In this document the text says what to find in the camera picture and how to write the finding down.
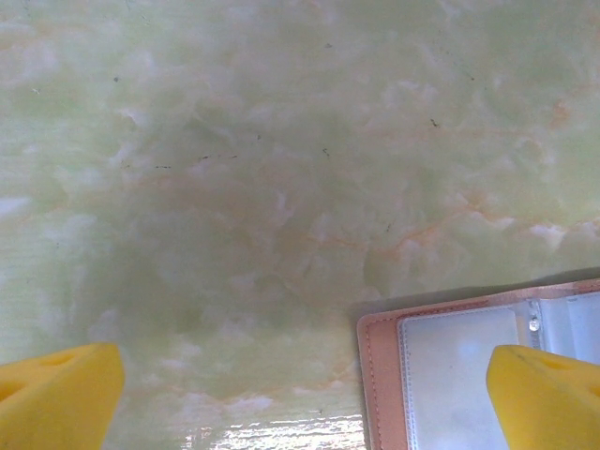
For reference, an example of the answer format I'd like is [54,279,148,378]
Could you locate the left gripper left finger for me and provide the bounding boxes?
[0,341,126,450]

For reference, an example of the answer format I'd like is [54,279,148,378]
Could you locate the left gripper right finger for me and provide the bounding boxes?
[485,343,600,450]

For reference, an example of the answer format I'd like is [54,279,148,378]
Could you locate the pink card holder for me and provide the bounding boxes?
[355,278,600,450]

